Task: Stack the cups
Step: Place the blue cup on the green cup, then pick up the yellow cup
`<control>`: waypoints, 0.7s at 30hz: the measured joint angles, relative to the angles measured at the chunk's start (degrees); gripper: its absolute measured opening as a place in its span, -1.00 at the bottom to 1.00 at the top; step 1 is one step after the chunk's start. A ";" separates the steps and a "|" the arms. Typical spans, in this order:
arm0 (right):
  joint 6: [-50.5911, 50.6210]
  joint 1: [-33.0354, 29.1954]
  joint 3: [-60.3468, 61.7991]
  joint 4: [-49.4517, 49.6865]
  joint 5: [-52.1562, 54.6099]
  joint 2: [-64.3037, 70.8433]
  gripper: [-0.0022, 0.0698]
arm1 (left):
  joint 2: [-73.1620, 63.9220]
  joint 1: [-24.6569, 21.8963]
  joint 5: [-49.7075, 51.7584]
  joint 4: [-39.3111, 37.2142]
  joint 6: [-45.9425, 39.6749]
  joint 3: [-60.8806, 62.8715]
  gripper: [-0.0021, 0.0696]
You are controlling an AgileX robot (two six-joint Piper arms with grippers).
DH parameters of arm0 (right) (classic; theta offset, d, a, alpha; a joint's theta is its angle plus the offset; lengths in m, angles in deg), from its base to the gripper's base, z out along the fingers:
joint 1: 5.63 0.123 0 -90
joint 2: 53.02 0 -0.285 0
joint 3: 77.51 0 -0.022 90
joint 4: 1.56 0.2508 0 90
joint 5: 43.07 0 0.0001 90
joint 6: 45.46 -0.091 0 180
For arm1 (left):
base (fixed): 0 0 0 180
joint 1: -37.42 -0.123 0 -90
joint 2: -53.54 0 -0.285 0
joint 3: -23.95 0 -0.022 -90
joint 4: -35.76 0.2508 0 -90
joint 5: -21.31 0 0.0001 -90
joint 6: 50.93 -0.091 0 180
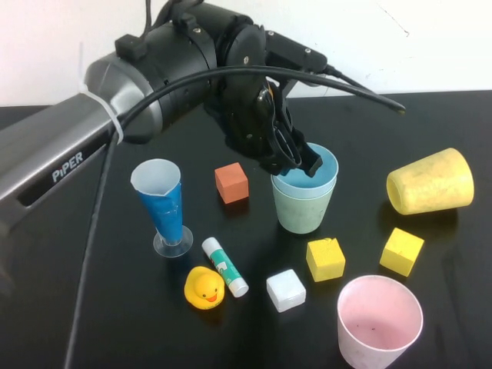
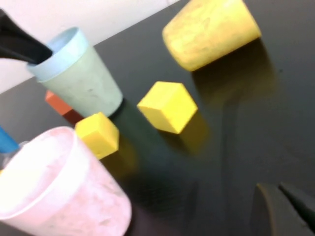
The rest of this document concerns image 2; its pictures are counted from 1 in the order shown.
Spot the yellow plastic cup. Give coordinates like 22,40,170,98
161,0,262,72

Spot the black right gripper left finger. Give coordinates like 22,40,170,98
0,8,54,65

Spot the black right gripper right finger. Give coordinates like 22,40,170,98
251,181,315,236

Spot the pale green plastic cup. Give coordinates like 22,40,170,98
40,45,124,118

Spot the orange foam cube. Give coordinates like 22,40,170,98
44,90,85,125

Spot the yellow foam cube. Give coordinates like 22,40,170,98
74,112,120,160
136,81,198,135

